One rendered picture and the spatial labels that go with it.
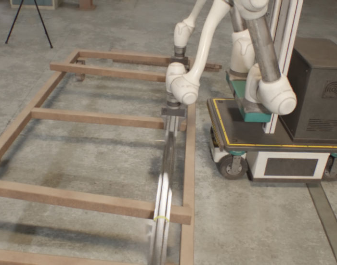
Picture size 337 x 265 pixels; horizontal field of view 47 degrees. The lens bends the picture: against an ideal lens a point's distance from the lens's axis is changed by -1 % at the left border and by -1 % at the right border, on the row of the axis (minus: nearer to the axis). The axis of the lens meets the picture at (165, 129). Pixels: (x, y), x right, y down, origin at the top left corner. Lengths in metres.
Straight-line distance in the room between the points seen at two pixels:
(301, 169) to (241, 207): 0.47
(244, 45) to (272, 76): 0.68
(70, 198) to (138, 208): 0.33
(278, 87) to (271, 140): 0.55
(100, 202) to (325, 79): 1.46
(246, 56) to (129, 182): 1.15
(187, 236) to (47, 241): 0.80
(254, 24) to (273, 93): 0.39
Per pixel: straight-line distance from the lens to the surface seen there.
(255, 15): 1.90
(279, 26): 2.63
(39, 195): 1.98
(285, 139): 2.61
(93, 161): 2.77
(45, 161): 2.82
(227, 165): 2.60
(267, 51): 2.01
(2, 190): 2.06
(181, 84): 1.92
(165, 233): 1.58
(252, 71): 2.30
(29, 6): 6.93
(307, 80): 2.43
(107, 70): 3.32
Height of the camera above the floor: 1.59
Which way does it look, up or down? 30 degrees down
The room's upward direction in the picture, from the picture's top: 4 degrees clockwise
